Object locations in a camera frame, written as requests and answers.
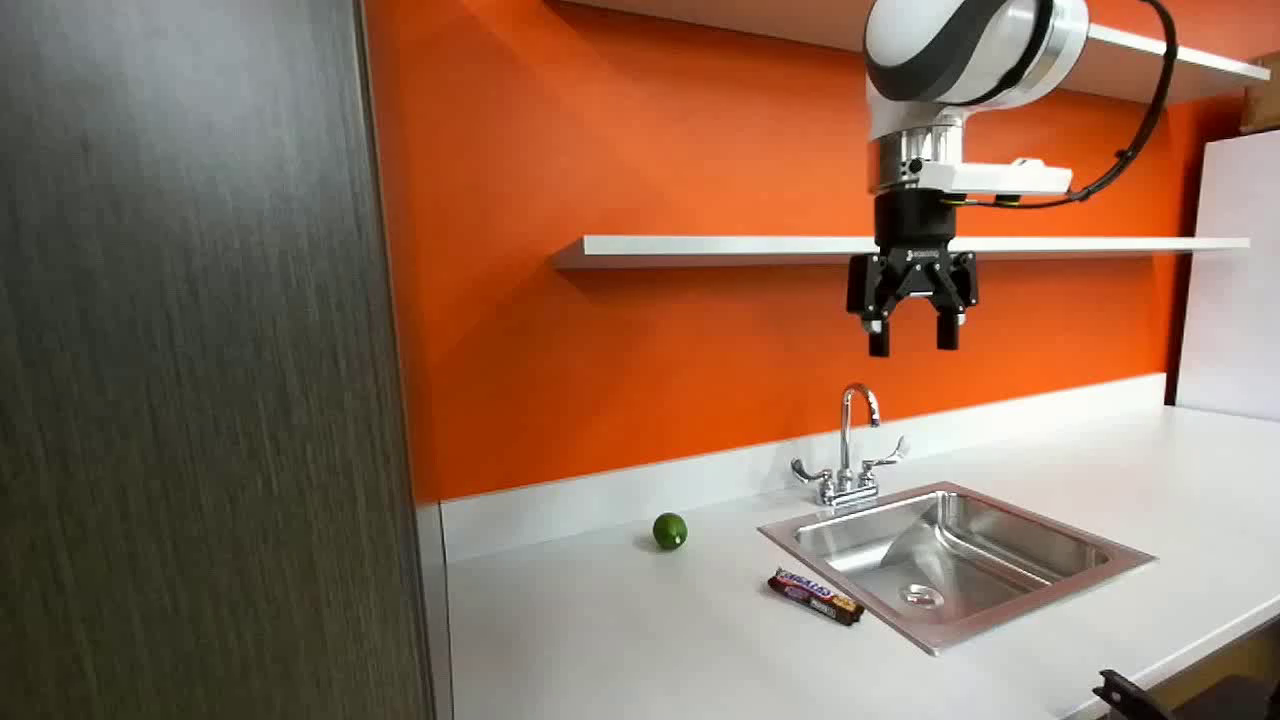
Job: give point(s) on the stainless steel sink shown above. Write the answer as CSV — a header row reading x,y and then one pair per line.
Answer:
x,y
953,555

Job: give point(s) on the white appliance panel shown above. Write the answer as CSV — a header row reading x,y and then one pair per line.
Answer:
x,y
1234,282

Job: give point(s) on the dark wood cabinet panel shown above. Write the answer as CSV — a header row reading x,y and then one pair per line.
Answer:
x,y
184,361

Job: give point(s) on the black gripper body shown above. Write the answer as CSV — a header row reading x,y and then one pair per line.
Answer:
x,y
913,262

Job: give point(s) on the thin white wall shelf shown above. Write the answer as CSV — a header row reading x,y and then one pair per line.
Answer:
x,y
720,248

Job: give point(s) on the chrome sink faucet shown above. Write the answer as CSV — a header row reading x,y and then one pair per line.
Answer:
x,y
846,463

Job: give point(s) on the brown snack packet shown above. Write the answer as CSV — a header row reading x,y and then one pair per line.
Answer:
x,y
815,596

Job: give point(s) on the green lime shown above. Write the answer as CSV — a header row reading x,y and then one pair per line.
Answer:
x,y
669,529

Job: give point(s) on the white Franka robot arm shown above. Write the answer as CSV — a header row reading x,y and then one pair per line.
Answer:
x,y
981,46

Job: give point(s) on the thick white wall shelf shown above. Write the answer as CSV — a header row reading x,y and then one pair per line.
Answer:
x,y
802,16

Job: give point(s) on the white backsplash strip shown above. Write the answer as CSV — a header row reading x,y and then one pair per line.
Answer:
x,y
601,500

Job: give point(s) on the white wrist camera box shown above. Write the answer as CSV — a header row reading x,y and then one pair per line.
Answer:
x,y
1012,177

